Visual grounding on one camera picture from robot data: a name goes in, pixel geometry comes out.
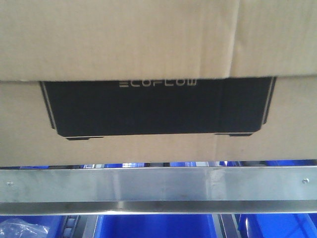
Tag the brown EcoFlow cardboard box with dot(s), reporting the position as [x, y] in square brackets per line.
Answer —
[75, 40]

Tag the right grey shelf divider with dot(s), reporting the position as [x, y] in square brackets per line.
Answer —
[226, 226]

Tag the grey shelf divider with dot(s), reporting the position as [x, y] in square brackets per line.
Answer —
[226, 226]
[79, 226]

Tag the left grey shelf divider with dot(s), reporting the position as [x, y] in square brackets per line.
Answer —
[79, 226]

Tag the middle blue plastic bin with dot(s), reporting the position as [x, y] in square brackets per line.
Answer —
[155, 226]

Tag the blue plastic bin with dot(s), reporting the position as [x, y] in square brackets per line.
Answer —
[53, 222]
[302, 225]
[155, 226]

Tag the right blue plastic bin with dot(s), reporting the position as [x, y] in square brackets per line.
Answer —
[302, 225]

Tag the left blue plastic bin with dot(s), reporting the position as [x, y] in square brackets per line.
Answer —
[53, 222]

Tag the clear plastic bag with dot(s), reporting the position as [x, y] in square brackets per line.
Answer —
[17, 228]

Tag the metal shelf front rail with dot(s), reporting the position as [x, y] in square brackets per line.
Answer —
[159, 190]

